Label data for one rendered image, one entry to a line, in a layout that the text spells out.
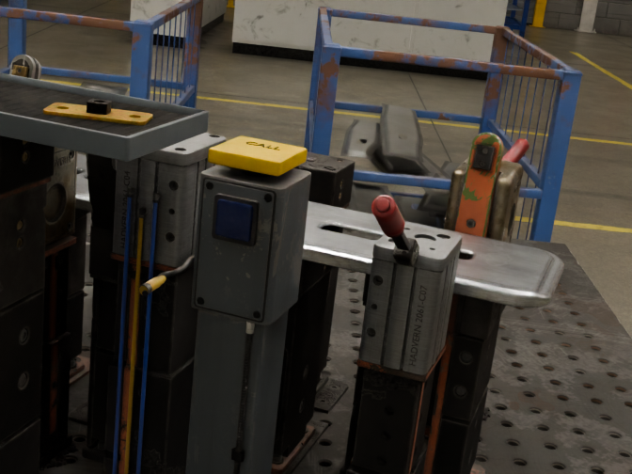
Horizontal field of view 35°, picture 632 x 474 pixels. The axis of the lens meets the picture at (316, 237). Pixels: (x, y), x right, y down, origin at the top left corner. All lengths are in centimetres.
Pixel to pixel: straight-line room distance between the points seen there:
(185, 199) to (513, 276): 35
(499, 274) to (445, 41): 827
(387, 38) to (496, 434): 798
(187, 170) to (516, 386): 74
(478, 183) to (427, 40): 808
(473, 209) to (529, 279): 18
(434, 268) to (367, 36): 837
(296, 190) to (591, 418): 81
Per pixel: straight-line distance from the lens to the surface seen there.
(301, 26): 923
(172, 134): 83
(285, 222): 78
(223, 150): 78
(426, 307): 92
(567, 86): 323
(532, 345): 171
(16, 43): 452
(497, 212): 124
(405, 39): 927
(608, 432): 148
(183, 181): 97
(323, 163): 132
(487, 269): 108
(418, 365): 94
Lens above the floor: 134
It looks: 18 degrees down
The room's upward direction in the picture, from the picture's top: 6 degrees clockwise
